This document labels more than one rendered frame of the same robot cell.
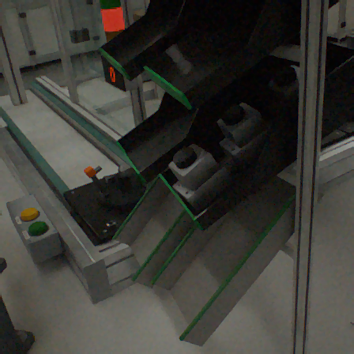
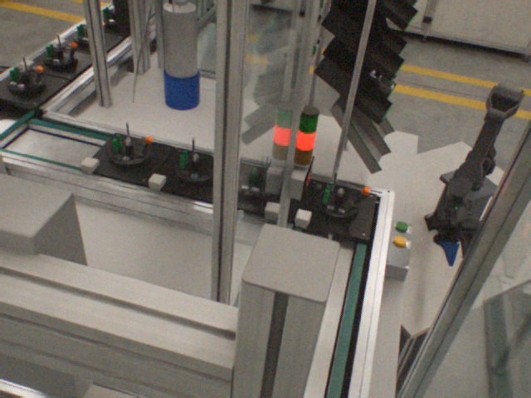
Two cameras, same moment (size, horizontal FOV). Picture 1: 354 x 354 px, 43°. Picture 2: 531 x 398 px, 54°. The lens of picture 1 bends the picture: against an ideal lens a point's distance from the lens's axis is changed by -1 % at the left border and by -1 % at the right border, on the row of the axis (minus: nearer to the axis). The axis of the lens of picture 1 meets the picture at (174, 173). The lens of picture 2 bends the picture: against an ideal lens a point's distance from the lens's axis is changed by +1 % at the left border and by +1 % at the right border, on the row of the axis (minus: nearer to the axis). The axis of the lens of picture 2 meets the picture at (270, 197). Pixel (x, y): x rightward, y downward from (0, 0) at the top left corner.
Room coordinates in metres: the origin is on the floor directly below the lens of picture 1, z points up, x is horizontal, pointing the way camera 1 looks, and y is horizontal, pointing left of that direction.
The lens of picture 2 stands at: (2.08, 0.77, 2.08)
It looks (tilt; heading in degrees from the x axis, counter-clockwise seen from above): 40 degrees down; 219
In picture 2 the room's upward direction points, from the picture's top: 7 degrees clockwise
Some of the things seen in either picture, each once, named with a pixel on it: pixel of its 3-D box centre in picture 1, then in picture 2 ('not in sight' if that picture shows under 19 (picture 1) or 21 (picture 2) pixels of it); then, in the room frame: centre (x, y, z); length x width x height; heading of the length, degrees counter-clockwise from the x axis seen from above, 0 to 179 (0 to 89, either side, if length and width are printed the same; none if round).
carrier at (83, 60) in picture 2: not in sight; (59, 53); (1.08, -1.31, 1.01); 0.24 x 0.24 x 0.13; 28
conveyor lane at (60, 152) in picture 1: (93, 167); (309, 283); (1.20, 0.24, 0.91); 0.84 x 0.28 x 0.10; 28
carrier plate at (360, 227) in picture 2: (127, 198); (337, 209); (0.92, 0.12, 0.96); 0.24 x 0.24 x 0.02; 28
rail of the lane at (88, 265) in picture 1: (38, 190); (370, 291); (1.09, 0.38, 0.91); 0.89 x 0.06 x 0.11; 28
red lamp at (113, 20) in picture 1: (113, 18); (305, 137); (1.14, 0.10, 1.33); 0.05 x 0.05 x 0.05
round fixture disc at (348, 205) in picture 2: (126, 191); (338, 205); (0.92, 0.12, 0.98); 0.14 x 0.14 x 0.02
